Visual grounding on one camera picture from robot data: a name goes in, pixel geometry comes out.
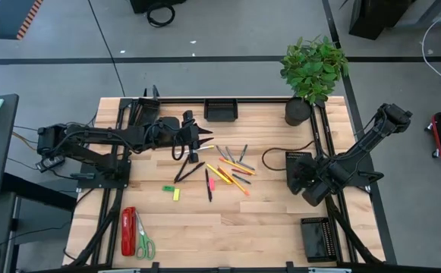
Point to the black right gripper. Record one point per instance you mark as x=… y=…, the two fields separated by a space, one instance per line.
x=303 y=174

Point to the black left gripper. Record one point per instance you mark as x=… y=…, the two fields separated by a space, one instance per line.
x=190 y=135

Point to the white pencil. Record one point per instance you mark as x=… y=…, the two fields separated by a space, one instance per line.
x=206 y=147

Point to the black marker pen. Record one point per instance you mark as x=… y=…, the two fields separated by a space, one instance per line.
x=191 y=171

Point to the black crayon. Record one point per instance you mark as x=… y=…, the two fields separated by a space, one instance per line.
x=181 y=170

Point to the pink eraser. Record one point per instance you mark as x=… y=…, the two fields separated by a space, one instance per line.
x=211 y=184

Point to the red pen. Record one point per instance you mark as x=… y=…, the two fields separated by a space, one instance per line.
x=241 y=171

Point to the orange yellow pencil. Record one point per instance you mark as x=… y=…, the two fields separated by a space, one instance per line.
x=239 y=186

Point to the green eraser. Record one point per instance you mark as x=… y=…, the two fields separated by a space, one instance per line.
x=168 y=188

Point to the yellow eraser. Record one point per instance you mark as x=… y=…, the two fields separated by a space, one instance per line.
x=176 y=194

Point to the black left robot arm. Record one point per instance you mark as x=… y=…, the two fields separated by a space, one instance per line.
x=91 y=134

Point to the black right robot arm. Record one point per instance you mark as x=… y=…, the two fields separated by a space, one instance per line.
x=356 y=151

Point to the black mesh bin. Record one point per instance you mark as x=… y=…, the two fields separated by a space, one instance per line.
x=313 y=239
x=220 y=113
x=294 y=154
x=144 y=110

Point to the potted green plant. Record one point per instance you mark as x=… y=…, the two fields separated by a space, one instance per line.
x=311 y=68

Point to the red stapler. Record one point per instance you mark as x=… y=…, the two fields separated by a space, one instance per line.
x=128 y=231

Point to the black equipment box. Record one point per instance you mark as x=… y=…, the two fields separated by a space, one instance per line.
x=144 y=4

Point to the black power adapter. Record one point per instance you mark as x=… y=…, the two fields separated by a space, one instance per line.
x=51 y=163

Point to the black floor cabinet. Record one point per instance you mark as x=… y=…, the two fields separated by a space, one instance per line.
x=372 y=19

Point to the black side desk base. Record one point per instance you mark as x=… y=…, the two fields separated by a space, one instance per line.
x=38 y=191

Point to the grey metal beam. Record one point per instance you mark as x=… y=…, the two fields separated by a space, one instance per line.
x=429 y=15

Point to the dark ramp orange striped edge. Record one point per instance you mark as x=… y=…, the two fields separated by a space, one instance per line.
x=7 y=22

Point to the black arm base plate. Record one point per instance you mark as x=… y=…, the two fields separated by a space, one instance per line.
x=364 y=166
x=91 y=184

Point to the black frame bracket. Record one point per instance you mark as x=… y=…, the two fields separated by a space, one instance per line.
x=155 y=91

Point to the black aluminium table frame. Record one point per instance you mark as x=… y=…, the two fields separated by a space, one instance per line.
x=262 y=100

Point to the black frame clamp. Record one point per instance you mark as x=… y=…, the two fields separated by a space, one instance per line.
x=155 y=266
x=290 y=266

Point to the light grey metal bracket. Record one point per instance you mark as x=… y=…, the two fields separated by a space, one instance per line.
x=119 y=271
x=330 y=270

